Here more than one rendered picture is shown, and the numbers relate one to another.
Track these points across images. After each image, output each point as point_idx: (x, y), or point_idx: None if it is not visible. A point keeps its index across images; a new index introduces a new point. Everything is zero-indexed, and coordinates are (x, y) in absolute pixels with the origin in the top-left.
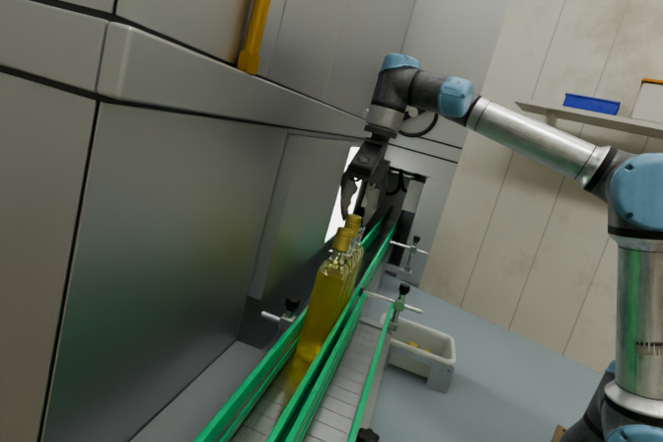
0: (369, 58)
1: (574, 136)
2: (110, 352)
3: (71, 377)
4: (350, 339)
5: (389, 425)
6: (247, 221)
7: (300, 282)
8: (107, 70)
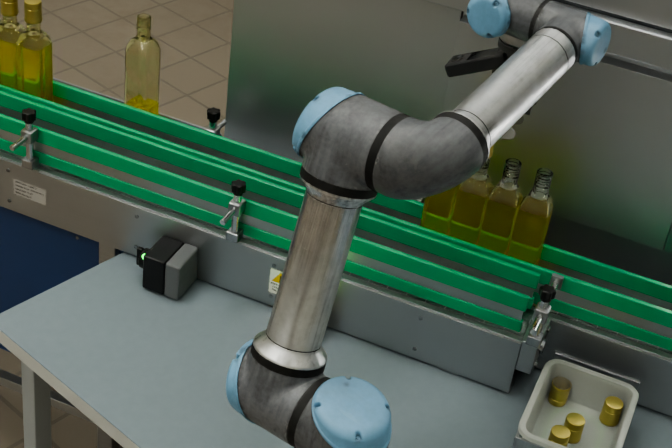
0: None
1: (480, 95)
2: (261, 81)
3: (238, 73)
4: None
5: (414, 380)
6: (403, 77)
7: None
8: None
